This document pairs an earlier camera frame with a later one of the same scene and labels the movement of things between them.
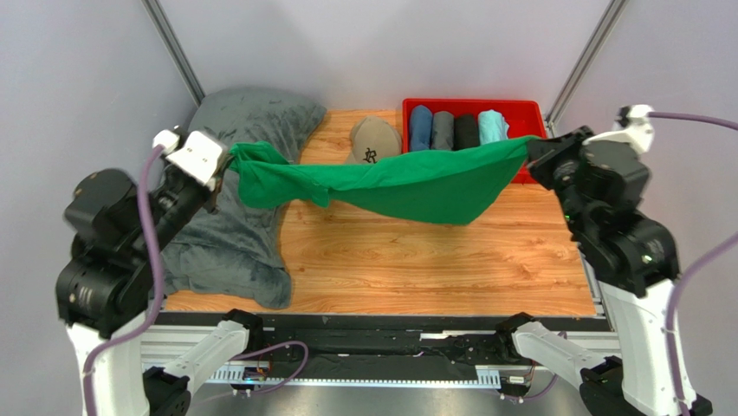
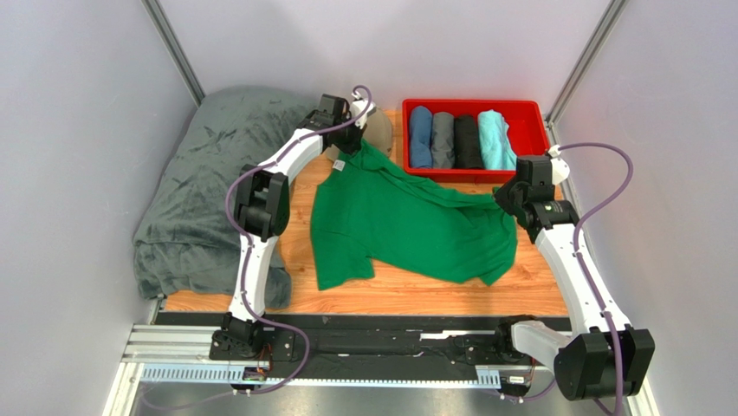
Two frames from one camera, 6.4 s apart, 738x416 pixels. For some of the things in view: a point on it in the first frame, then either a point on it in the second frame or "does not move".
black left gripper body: (176, 201) to (348, 137)
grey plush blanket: (236, 254) does not move
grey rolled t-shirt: (443, 129) does not move
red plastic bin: (525, 119) does not move
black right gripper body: (549, 159) to (508, 197)
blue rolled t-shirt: (421, 120) does not move
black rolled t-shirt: (466, 132) does not move
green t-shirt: (449, 190) to (368, 215)
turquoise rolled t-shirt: (492, 126) does not move
